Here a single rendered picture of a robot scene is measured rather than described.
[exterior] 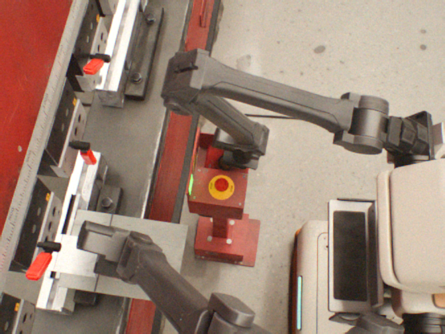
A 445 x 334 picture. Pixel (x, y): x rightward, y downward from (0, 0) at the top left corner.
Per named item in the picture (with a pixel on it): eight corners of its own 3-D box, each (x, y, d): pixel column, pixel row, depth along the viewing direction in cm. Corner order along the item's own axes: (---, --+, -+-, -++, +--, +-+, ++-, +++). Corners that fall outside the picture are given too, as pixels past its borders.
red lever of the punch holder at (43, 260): (40, 275, 91) (61, 240, 99) (16, 272, 91) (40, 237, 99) (40, 283, 91) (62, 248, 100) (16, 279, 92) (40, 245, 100)
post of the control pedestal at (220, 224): (226, 238, 215) (228, 195, 165) (212, 236, 216) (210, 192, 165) (228, 225, 217) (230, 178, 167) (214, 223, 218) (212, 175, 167)
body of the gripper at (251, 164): (225, 141, 157) (231, 132, 150) (259, 150, 158) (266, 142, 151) (221, 162, 154) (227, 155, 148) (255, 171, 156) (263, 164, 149)
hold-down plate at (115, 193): (97, 307, 132) (95, 305, 129) (75, 303, 132) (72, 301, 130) (124, 190, 143) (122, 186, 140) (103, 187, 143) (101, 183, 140)
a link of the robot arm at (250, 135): (179, 103, 103) (191, 51, 105) (155, 103, 106) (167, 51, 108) (267, 164, 140) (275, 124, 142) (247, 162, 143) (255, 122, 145)
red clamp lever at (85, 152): (97, 167, 115) (87, 149, 106) (78, 164, 116) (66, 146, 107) (99, 159, 116) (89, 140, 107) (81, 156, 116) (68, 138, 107)
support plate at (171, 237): (174, 304, 121) (174, 303, 120) (59, 286, 122) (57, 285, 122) (188, 226, 128) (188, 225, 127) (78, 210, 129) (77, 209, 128)
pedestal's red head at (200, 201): (242, 221, 162) (244, 202, 145) (189, 213, 163) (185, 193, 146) (250, 158, 169) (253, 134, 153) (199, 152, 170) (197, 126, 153)
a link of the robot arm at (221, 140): (261, 158, 138) (267, 126, 139) (217, 147, 136) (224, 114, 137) (249, 165, 149) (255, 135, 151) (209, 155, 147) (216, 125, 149)
